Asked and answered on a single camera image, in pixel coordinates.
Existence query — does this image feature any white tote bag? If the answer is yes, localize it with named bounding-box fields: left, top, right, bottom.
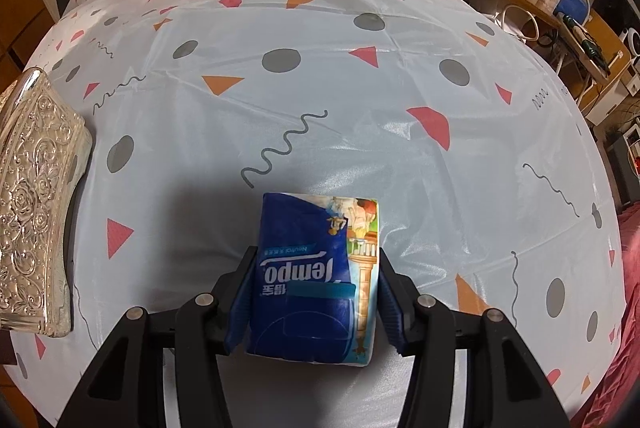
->
left=492, top=5, right=541, bottom=41

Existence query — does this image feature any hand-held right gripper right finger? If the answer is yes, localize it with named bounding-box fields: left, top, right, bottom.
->
left=377, top=247, right=571, bottom=428

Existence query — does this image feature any pink blanket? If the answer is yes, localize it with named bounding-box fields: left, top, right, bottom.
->
left=570, top=203, right=640, bottom=428

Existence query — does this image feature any small folding table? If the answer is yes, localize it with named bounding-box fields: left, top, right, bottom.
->
left=550, top=15, right=623, bottom=104

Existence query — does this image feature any black hair tool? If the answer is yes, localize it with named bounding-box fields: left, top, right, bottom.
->
left=562, top=15, right=613, bottom=76

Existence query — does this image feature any blue tissue packet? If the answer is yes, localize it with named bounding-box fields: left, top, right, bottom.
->
left=245, top=192, right=381, bottom=366

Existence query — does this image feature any black monitor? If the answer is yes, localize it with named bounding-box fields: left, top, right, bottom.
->
left=592, top=0, right=631, bottom=29

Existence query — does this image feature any white round fan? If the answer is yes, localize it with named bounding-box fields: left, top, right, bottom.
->
left=622, top=27, right=640, bottom=59

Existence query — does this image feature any light wooden cabinet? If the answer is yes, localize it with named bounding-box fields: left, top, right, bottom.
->
left=580, top=15, right=640, bottom=124

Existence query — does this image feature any orange wooden wardrobe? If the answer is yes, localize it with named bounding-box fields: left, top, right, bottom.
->
left=0, top=0, right=56, bottom=74

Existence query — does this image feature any white low shelf unit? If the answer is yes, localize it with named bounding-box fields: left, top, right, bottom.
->
left=605, top=118, right=640, bottom=204

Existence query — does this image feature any blue folding chair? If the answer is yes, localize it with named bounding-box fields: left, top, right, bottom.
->
left=552, top=0, right=591, bottom=16

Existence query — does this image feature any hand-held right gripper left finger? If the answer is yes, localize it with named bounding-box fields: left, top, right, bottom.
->
left=57, top=245, right=258, bottom=428

